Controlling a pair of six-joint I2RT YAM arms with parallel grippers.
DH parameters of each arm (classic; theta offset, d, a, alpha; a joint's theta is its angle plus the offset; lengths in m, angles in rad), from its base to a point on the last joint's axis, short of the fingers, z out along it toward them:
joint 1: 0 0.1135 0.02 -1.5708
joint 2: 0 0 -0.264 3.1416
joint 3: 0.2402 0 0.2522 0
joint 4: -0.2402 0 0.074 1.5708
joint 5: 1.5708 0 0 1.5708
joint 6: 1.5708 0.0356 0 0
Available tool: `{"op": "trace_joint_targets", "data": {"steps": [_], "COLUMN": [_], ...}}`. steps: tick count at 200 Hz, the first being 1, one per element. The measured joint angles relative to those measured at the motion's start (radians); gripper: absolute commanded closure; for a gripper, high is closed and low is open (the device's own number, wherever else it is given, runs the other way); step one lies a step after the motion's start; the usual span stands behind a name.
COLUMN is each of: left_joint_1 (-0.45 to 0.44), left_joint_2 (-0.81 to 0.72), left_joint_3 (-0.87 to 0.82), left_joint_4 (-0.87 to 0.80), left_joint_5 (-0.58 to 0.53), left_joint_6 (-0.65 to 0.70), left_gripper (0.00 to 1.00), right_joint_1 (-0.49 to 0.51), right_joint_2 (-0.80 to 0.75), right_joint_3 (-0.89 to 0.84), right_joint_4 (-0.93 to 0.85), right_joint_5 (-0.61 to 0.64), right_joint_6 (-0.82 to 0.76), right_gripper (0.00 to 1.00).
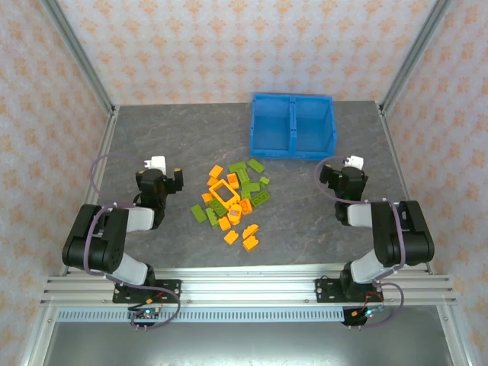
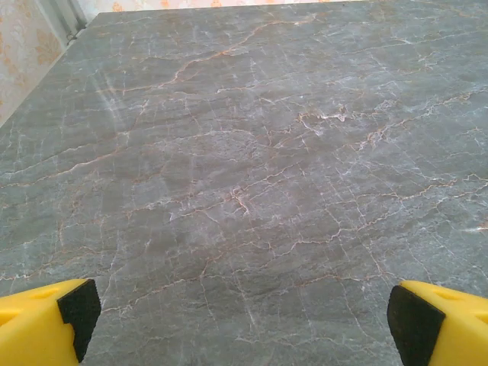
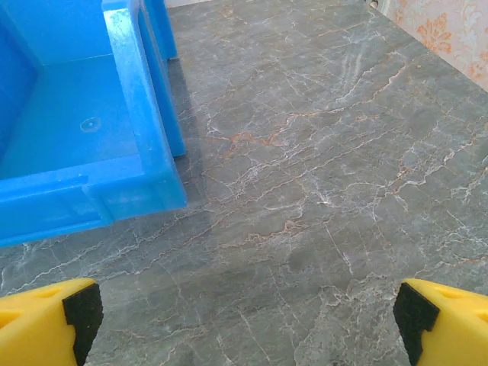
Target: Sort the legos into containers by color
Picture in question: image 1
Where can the orange curved lego brick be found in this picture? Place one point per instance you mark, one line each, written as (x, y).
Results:
(250, 230)
(231, 237)

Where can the blue two-compartment plastic bin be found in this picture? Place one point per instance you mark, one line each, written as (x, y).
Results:
(293, 126)

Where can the aluminium frame post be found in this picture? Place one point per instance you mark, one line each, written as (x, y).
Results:
(416, 53)
(80, 53)

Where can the wide aluminium mounting beam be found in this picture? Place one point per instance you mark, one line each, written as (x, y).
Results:
(248, 286)

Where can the grey metal panel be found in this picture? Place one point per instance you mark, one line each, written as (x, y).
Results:
(244, 343)

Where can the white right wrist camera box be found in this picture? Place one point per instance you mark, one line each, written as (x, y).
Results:
(355, 162)

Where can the aluminium frame leg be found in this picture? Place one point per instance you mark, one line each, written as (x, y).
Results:
(451, 335)
(38, 335)

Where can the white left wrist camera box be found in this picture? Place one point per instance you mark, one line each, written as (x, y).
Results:
(157, 162)

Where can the yellow lego window frame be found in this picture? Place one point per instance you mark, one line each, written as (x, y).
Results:
(217, 185)

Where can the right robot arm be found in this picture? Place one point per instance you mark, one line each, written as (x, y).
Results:
(411, 244)

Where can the aluminium table side rail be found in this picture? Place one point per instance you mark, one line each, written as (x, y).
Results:
(106, 133)
(389, 133)

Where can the orange round printed lego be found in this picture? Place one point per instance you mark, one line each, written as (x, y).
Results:
(234, 215)

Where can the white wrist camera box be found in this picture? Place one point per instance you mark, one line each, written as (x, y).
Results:
(157, 162)
(355, 162)

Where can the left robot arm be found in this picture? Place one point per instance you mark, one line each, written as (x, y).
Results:
(110, 251)

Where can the small green lego brick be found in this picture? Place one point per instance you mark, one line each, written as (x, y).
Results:
(264, 180)

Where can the small orange lego brick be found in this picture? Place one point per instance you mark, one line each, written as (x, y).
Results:
(212, 181)

